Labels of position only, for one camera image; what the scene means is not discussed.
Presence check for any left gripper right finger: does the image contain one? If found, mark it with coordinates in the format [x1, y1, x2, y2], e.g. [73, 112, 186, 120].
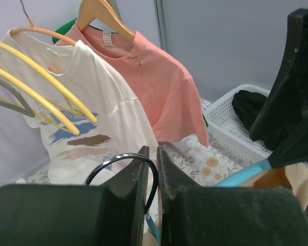
[157, 148, 308, 245]

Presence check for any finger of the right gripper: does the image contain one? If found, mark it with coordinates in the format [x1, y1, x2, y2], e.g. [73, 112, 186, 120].
[249, 9, 308, 141]
[268, 116, 308, 169]

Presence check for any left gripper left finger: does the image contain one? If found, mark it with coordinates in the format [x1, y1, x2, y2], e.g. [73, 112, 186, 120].
[0, 159, 148, 245]

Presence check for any beige t shirt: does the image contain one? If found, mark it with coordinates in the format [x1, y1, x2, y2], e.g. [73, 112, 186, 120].
[143, 161, 308, 246]

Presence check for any blue hanger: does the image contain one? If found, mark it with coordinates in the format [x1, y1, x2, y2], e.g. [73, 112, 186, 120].
[84, 153, 271, 243]

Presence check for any white printed t shirt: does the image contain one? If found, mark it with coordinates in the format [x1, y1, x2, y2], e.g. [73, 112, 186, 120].
[0, 32, 158, 185]

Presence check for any yellow hanger left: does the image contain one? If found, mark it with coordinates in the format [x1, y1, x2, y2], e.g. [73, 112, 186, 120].
[0, 68, 80, 135]

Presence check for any yellow hanger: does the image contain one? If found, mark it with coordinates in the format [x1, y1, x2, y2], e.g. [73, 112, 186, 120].
[0, 41, 97, 123]
[0, 68, 80, 135]

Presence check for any grey hanger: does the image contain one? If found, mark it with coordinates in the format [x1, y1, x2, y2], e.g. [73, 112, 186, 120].
[0, 75, 36, 118]

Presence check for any yellow hanger right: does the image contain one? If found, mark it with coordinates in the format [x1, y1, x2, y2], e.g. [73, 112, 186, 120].
[0, 41, 97, 123]

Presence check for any orange hanger under white shirt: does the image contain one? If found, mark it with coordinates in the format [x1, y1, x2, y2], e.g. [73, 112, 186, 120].
[10, 0, 76, 46]

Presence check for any wooden hanger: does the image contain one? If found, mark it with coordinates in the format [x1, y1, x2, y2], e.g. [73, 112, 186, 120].
[76, 0, 136, 42]

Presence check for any black garment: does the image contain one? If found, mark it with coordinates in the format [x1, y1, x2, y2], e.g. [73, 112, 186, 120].
[232, 89, 295, 152]

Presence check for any right white basket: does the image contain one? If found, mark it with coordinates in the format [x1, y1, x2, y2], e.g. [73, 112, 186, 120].
[204, 84, 271, 162]

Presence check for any pink tank top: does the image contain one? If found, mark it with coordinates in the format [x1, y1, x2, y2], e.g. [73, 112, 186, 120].
[65, 24, 209, 147]

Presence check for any white clothes rack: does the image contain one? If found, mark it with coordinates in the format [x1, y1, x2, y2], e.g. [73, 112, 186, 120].
[107, 0, 191, 156]

